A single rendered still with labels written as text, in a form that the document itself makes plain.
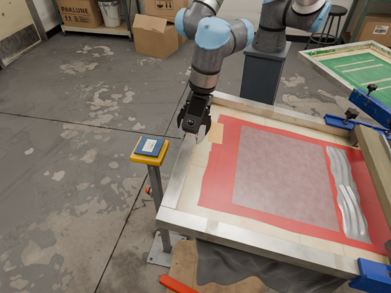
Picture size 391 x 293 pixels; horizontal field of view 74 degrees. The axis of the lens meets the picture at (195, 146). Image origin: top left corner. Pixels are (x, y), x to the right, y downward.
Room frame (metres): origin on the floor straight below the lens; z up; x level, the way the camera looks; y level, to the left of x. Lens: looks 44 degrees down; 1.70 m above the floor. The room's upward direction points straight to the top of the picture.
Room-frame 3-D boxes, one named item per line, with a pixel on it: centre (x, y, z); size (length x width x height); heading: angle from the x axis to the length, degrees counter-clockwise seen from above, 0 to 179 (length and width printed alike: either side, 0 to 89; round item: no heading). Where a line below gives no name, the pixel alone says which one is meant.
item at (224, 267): (0.33, -0.24, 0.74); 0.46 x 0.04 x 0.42; 78
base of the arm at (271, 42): (1.17, -0.33, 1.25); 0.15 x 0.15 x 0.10
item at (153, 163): (0.75, 0.19, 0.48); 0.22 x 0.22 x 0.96; 78
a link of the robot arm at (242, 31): (0.69, -0.09, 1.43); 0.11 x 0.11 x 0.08; 50
